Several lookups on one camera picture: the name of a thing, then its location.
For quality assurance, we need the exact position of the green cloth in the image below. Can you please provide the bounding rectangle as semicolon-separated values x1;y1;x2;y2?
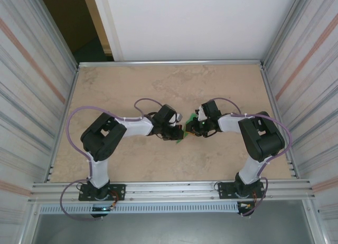
175;112;198;145

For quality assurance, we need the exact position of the grey metal shelf sheet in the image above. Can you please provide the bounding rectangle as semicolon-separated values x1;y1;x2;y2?
31;200;319;244

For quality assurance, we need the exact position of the translucent corrugated side panel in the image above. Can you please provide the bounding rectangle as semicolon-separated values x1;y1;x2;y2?
262;0;338;244
0;0;80;244

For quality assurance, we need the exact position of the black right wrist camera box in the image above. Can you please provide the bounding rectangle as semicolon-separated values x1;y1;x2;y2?
198;100;222;121

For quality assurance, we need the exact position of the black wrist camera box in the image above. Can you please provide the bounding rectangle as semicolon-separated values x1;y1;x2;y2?
154;104;183;126
198;100;222;121

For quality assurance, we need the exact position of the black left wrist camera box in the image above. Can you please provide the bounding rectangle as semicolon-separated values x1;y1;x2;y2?
154;104;183;126

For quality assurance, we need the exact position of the wide aluminium mounting rail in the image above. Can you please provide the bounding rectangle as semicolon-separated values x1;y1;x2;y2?
27;177;316;204

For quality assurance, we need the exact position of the aluminium table edge rail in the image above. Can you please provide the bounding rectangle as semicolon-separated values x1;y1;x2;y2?
77;59;265;69

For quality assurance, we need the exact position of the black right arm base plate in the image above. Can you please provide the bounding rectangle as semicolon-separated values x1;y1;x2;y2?
217;181;265;201

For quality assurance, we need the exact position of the grey slotted cable duct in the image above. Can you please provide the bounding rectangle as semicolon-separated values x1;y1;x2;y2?
38;201;240;214

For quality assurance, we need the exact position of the aluminium side frame rail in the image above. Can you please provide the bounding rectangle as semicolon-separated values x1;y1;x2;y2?
259;64;301;179
46;65;80;183

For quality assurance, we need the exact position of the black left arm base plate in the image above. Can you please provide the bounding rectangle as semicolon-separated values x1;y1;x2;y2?
78;183;126;202

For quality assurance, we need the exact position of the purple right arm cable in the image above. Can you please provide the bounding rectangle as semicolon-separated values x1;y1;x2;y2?
208;97;293;218

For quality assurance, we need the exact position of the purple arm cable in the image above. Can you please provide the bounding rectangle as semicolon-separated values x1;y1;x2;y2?
208;97;293;218
59;98;165;221

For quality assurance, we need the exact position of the beige door frame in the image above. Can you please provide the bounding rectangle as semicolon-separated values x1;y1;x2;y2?
81;0;124;62

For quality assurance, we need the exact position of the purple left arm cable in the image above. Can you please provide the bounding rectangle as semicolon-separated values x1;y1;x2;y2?
59;98;165;221

